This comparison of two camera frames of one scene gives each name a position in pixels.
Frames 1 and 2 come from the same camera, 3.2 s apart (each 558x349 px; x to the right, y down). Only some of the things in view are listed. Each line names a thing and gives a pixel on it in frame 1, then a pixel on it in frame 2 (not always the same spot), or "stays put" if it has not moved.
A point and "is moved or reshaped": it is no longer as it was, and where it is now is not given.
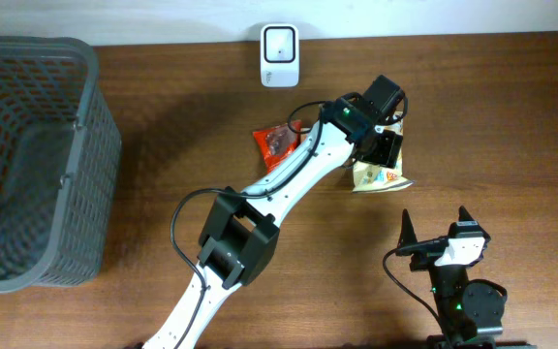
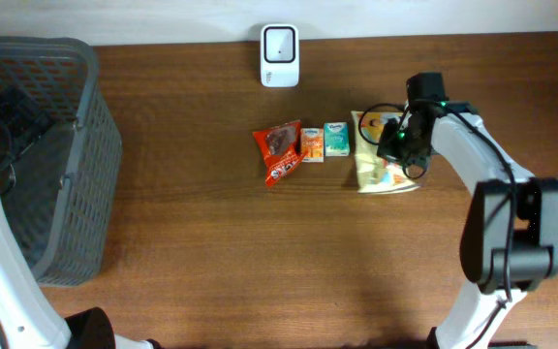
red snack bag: x=277 y=142 stays put
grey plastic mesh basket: x=44 y=163 stays put
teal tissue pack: x=347 y=181 is moved or reshaped
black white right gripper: x=426 y=252 → x=387 y=146
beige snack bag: x=370 y=177 stays put
